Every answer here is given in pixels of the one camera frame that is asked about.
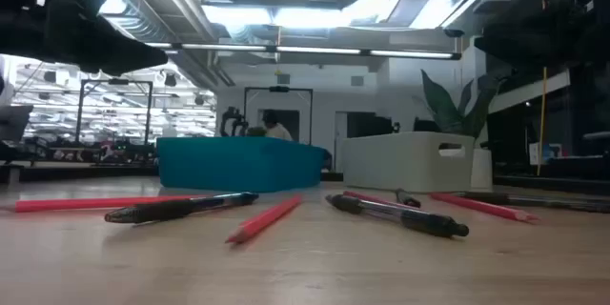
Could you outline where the white plant pot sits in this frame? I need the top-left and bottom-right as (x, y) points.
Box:
(470, 147), (494, 192)

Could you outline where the white plastic bin with handles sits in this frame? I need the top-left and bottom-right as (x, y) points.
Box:
(340, 132), (477, 194)

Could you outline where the red wooden pencil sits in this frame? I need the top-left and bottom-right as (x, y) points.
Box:
(342, 190), (416, 210)
(225, 194), (304, 245)
(13, 194), (211, 214)
(430, 192), (540, 224)

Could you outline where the person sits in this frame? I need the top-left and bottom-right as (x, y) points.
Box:
(261, 109), (295, 142)

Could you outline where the green snake plant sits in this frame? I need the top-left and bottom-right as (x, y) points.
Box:
(413, 69), (506, 140)

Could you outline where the blue plastic bin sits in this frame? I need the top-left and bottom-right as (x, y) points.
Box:
(155, 135), (330, 193)

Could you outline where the long LED light bar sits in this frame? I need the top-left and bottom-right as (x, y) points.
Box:
(142, 41), (462, 61)

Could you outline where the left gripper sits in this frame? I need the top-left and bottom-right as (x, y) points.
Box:
(0, 0), (169, 77)

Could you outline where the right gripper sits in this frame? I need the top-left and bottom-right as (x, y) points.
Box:
(475, 0), (610, 68)

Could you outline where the white and blue box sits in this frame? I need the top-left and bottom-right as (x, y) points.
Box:
(528, 141), (563, 167)

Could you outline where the yellow hanging cable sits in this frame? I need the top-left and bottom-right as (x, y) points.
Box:
(537, 0), (548, 177)

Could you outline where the black table frame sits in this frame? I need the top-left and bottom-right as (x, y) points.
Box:
(0, 161), (610, 197)

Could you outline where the black frame rig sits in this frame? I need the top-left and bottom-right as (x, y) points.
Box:
(243, 86), (315, 147)
(75, 78), (153, 147)

